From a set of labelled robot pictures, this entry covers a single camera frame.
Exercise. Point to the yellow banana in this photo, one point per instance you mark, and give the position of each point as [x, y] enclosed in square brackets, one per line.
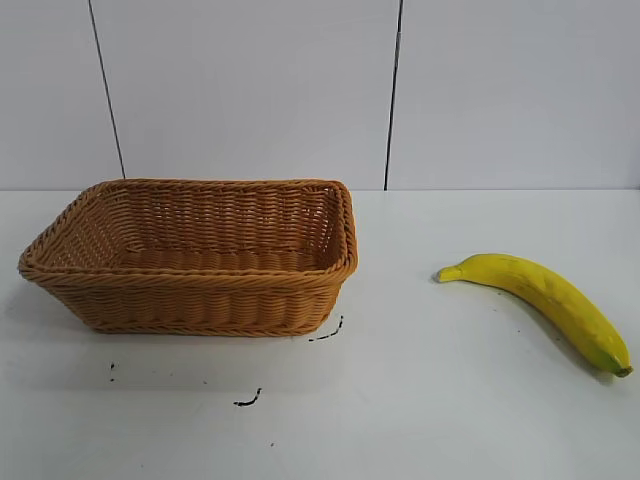
[550, 295]

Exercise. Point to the brown woven wicker basket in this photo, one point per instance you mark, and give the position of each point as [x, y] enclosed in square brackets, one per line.
[200, 300]

